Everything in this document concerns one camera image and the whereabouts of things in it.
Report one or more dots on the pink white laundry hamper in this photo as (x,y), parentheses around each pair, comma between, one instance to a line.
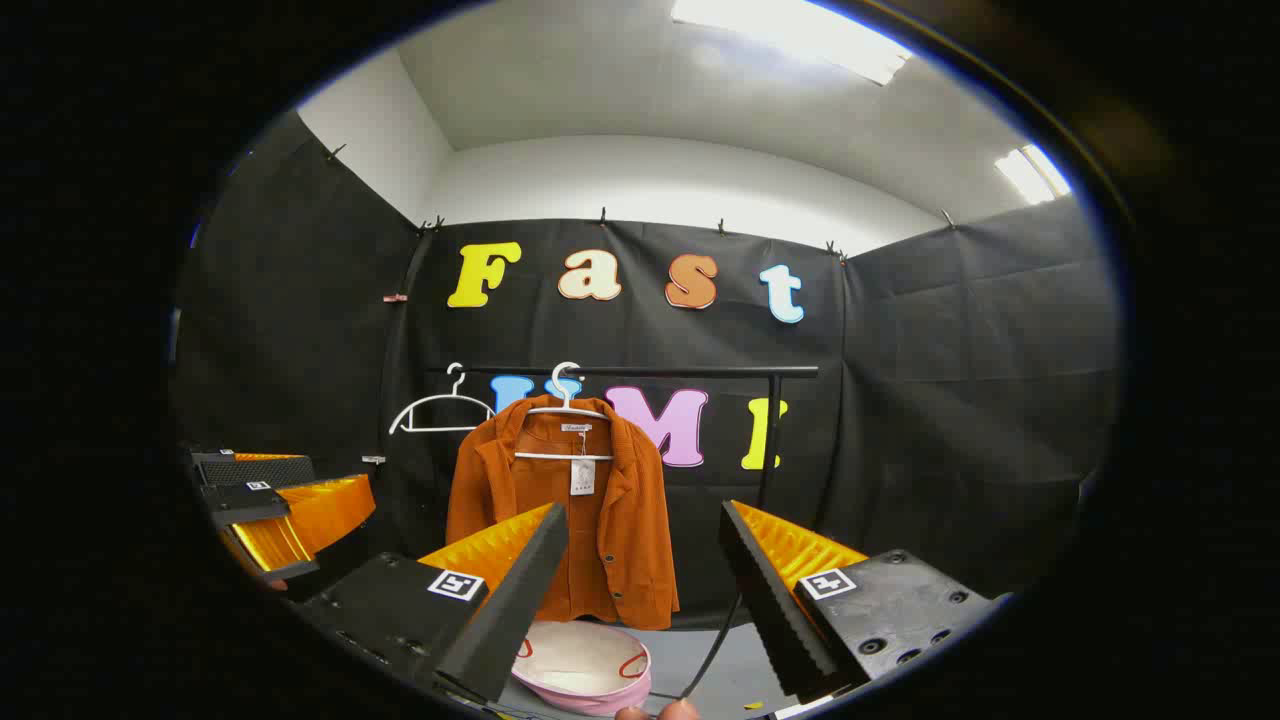
(580,660)

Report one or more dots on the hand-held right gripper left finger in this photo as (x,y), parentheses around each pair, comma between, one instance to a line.
(520,590)

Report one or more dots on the row of black binder clips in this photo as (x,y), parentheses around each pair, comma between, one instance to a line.
(603,216)

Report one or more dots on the empty white plastic hanger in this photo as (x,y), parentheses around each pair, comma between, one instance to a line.
(440,401)

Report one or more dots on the black clothes rack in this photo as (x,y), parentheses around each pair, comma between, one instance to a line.
(690,372)

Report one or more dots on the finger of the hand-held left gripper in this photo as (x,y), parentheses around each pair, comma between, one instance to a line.
(255,468)
(320,515)

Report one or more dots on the white plastic clothes hanger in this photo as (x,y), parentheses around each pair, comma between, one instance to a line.
(566,405)

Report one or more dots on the small ceiling light panel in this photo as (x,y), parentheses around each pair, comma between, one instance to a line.
(1030,172)

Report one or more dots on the long ceiling light panel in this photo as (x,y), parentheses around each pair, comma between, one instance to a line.
(800,30)

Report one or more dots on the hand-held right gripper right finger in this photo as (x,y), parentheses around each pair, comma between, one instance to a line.
(765,590)

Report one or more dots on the black backdrop cloth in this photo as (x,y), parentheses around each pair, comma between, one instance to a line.
(950,400)

